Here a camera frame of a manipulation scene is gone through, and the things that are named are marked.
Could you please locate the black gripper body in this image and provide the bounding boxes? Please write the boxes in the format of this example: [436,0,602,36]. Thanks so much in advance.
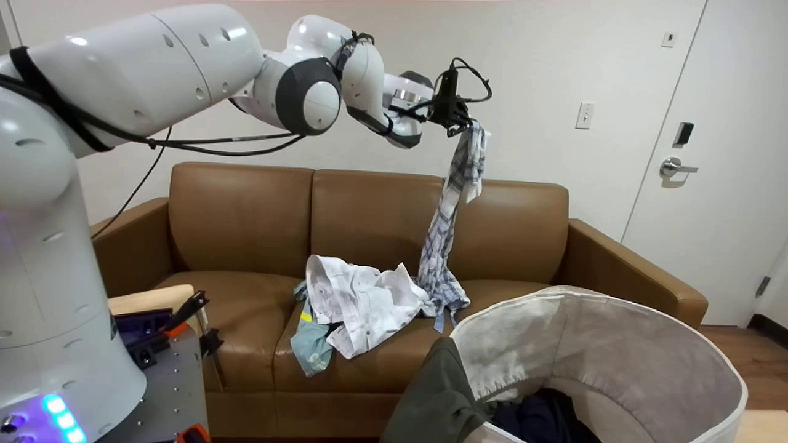
[427,68,467,133]

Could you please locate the blue plaid shirt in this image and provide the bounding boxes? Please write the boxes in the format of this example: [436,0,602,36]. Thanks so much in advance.
[304,120,487,359]

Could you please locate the light blue t-shirt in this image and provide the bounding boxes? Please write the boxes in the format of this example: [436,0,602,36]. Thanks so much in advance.
[290,280,333,378]

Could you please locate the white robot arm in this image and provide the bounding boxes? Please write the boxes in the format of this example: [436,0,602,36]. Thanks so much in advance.
[0,4,439,443]

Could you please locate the brown leather couch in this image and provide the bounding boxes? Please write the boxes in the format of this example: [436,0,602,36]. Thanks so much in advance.
[94,164,706,440]

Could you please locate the white fabric laundry bag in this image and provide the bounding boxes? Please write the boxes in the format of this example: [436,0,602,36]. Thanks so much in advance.
[450,287,748,443]

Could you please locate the black door card reader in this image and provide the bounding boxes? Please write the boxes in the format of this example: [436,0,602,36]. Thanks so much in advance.
[671,120,695,149]

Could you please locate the white door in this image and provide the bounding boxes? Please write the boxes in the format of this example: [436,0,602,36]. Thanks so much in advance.
[626,0,788,326]

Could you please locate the dark green garment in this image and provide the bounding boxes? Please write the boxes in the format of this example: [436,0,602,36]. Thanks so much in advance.
[381,337,487,443]

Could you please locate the dark navy garment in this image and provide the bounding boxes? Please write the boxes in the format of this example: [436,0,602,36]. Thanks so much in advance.
[487,389,600,443]

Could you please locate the beige block on table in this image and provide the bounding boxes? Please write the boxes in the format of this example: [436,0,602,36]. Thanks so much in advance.
[109,283,194,315]

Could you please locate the grey perforated robot table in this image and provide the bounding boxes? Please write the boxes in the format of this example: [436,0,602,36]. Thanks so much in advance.
[99,332,211,443]

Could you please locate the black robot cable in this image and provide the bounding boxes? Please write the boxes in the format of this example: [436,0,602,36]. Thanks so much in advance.
[0,45,498,242]

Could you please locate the white light switch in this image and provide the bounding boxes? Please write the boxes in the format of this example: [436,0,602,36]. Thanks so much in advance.
[573,101,594,132]

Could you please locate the silver door handle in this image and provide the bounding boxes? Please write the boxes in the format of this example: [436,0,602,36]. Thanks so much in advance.
[659,159,691,182]

